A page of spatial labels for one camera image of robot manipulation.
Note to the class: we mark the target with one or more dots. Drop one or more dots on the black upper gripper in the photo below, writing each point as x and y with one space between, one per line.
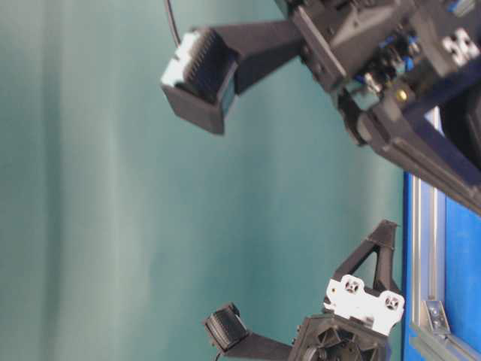
374 43

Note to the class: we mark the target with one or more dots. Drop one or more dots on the black white lower gripper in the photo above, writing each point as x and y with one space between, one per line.
356 324

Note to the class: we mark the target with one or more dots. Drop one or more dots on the silver corner bracket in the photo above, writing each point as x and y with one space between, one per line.
437 319

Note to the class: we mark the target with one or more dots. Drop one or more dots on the aluminium extrusion frame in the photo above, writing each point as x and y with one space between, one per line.
428 263

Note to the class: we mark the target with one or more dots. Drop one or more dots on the black upper camera bracket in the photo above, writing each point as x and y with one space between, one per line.
261 48

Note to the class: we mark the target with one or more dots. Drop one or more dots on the black camera bracket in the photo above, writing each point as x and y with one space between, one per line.
258 347
261 48

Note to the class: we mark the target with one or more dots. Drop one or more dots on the black lower camera bracket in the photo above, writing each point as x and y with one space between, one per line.
258 347

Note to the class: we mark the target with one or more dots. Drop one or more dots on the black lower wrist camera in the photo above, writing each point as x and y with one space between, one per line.
225 327

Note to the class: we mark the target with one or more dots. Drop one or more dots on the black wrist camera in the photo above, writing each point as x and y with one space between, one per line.
225 327
199 80

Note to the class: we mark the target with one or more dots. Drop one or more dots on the black upper wrist camera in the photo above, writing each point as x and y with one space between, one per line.
199 80

